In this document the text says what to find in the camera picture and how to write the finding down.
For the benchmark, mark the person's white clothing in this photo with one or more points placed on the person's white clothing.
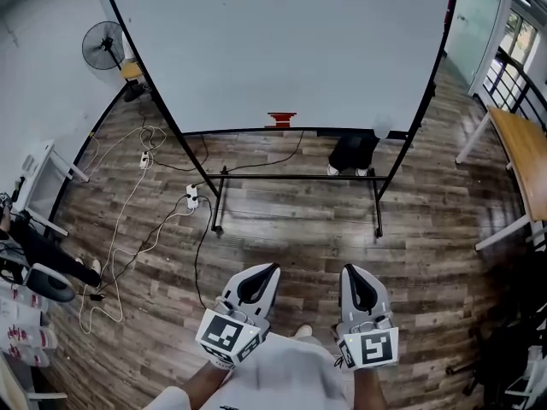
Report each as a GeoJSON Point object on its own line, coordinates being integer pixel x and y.
{"type": "Point", "coordinates": [282, 378]}

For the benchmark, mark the yellow stool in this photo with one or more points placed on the yellow stool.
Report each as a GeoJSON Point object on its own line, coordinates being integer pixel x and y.
{"type": "Point", "coordinates": [131, 70]}

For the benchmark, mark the red whiteboard eraser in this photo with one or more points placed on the red whiteboard eraser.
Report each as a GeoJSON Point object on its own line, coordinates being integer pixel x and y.
{"type": "Point", "coordinates": [280, 119]}

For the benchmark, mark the person's white shoe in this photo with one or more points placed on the person's white shoe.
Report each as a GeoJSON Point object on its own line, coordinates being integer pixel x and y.
{"type": "Point", "coordinates": [303, 330]}

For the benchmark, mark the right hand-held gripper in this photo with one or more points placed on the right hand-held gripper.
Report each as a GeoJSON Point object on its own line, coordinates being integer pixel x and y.
{"type": "Point", "coordinates": [372, 344]}

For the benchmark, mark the white whiteboard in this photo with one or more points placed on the white whiteboard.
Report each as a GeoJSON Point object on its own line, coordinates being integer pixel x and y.
{"type": "Point", "coordinates": [273, 58]}

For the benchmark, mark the white packets with red labels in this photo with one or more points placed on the white packets with red labels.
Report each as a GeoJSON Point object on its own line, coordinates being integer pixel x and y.
{"type": "Point", "coordinates": [25, 331]}

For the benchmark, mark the black power adapter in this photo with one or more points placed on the black power adapter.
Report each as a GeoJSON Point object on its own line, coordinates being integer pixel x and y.
{"type": "Point", "coordinates": [98, 297]}

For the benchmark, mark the grey office chair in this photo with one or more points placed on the grey office chair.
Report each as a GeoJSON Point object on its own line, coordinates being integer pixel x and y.
{"type": "Point", "coordinates": [49, 283]}

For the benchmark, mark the black standing fan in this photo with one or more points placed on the black standing fan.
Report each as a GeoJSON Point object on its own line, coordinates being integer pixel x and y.
{"type": "Point", "coordinates": [102, 45]}

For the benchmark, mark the black office chair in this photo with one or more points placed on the black office chair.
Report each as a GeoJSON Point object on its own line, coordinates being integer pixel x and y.
{"type": "Point", "coordinates": [508, 357]}

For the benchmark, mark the person's right forearm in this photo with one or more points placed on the person's right forearm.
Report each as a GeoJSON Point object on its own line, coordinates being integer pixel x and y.
{"type": "Point", "coordinates": [369, 391]}

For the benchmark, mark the small white power strip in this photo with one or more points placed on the small white power strip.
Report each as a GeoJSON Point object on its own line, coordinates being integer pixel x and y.
{"type": "Point", "coordinates": [145, 159]}

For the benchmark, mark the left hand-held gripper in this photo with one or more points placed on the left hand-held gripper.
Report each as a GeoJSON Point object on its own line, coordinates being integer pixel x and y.
{"type": "Point", "coordinates": [233, 335]}

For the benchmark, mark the person's left forearm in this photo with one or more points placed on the person's left forearm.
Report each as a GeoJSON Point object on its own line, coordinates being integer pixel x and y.
{"type": "Point", "coordinates": [205, 384]}

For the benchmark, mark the wooden table with white legs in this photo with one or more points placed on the wooden table with white legs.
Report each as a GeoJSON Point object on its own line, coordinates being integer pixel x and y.
{"type": "Point", "coordinates": [521, 165]}

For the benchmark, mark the white side table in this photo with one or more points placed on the white side table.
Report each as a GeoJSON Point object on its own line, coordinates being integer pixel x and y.
{"type": "Point", "coordinates": [42, 177]}

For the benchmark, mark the large white power strip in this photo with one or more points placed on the large white power strip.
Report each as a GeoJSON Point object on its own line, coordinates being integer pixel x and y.
{"type": "Point", "coordinates": [192, 196]}

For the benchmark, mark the black window railing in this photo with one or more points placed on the black window railing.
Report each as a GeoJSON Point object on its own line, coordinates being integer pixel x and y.
{"type": "Point", "coordinates": [519, 75]}

